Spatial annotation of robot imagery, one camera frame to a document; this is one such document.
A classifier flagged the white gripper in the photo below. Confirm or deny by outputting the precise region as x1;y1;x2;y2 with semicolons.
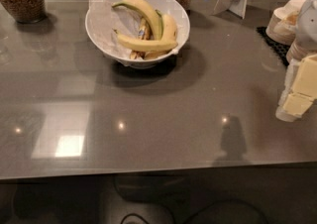
275;55;317;122

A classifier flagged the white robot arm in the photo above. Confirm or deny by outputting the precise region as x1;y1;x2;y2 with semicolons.
275;0;317;122

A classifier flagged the right yellow banana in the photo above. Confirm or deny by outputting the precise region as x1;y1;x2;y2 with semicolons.
144;12;177;60

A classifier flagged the yellow banana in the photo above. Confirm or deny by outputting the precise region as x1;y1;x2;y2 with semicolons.
144;12;177;60
112;0;162;40
114;30;177;52

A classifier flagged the brown overripe banana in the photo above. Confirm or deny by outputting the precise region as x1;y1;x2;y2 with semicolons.
130;18;151;59

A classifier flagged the white bowl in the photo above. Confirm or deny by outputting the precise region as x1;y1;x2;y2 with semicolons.
85;0;190;69

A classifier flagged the front yellow banana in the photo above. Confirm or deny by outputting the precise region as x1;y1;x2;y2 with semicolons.
114;30;177;52

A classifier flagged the top yellow banana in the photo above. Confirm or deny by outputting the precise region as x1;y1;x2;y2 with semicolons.
112;0;162;40

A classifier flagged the white paper bowl liner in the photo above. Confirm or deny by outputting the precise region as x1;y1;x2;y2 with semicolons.
85;0;190;69

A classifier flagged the black rubber mat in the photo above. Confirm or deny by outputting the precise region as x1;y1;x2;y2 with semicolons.
257;27;289;67

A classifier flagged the black floor cable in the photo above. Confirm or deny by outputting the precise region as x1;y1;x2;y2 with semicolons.
113;174;270;224

